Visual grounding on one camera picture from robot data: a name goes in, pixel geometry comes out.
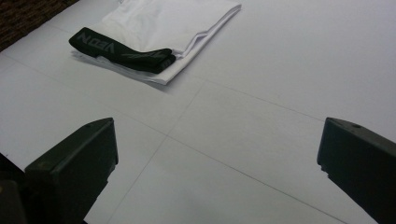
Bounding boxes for white table mat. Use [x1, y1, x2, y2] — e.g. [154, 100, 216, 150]
[0, 0, 396, 224]

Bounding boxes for brown wicker basket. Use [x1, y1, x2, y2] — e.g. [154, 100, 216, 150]
[0, 0, 79, 52]

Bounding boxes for white shorts with black waistband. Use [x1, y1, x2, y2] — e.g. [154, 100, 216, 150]
[68, 0, 243, 86]

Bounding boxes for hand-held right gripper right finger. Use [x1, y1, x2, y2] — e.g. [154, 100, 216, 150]
[317, 117, 396, 224]

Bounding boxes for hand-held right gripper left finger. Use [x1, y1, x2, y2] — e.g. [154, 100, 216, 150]
[24, 117, 120, 224]

